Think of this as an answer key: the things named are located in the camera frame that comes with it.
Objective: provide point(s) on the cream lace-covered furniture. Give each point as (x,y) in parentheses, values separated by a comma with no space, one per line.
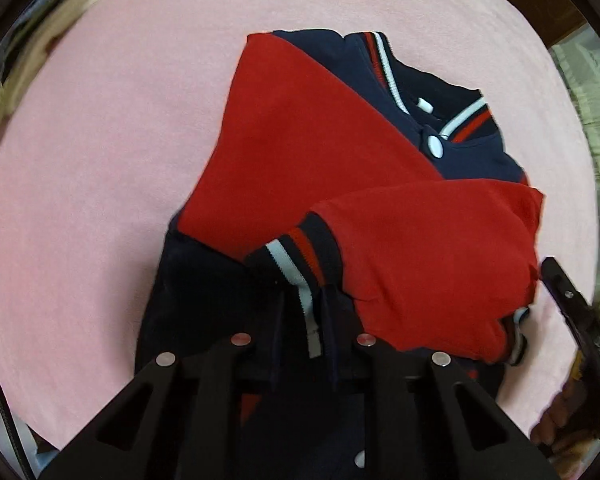
(592,125)

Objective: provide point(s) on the brown wooden door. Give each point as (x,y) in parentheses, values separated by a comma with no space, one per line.
(535,0)

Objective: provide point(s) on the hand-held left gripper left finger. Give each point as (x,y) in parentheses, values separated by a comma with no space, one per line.
(229,362)

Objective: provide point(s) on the red and navy varsity jacket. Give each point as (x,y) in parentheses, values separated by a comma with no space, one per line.
(305,135)

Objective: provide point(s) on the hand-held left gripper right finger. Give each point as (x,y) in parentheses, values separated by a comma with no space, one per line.
(376,362)

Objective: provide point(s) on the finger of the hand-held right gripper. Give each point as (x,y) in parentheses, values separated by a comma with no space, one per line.
(565,292)

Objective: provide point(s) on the pink fleece bed blanket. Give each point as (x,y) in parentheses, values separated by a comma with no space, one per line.
(105,210)

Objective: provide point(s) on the person's right hand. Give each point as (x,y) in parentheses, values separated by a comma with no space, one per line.
(555,410)

